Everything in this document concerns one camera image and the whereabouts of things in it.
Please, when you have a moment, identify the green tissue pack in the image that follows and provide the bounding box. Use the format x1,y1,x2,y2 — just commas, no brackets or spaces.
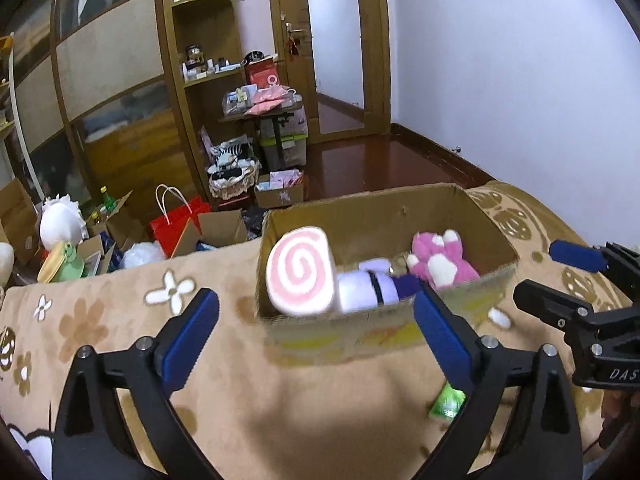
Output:
428,382,466,422

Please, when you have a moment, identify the pink swirl roll plush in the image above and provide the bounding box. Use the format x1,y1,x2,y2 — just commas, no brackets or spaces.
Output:
265,226,338,318

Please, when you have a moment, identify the pink bunny plush toy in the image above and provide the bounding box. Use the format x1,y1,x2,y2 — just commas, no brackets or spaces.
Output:
406,229,480,289

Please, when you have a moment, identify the beige patterned plush blanket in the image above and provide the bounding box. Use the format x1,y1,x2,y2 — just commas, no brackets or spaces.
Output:
1,182,634,479

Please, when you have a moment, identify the green yellow frog plush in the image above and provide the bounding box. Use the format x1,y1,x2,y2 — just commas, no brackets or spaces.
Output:
37,242,85,284

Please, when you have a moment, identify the white purple plush toy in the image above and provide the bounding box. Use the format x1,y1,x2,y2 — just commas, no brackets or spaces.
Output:
337,258,422,314

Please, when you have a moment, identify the cream cat plush toy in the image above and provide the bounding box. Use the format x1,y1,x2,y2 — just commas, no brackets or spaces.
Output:
0,242,14,288

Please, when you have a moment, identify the printed cardboard box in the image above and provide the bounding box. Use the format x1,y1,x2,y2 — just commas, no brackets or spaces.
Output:
256,184,518,366

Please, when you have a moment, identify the white round plush toy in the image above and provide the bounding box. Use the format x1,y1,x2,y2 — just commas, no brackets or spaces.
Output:
39,195,89,252

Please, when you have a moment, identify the red paper shopping bag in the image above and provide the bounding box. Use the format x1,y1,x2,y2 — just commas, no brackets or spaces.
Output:
150,184,212,257

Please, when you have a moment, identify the small brown cardboard box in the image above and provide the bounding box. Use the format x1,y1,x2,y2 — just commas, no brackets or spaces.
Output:
0,179,39,264

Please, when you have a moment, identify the open cardboard box on floor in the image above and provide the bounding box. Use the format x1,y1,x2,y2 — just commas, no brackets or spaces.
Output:
171,210,247,258

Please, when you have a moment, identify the wicker basket with items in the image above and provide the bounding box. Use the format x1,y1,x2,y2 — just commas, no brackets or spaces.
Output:
205,134,260,200

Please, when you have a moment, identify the wooden glass cabinet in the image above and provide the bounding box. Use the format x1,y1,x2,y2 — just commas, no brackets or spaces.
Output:
1,0,202,217

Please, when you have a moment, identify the cluttered small dark table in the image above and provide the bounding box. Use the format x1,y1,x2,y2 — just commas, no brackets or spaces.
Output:
221,51,309,171

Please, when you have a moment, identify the wooden corner shelf unit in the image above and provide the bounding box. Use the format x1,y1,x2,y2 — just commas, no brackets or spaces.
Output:
155,0,246,205

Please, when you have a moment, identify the wooden door frame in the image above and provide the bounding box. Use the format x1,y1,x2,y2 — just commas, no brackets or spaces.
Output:
270,0,390,144

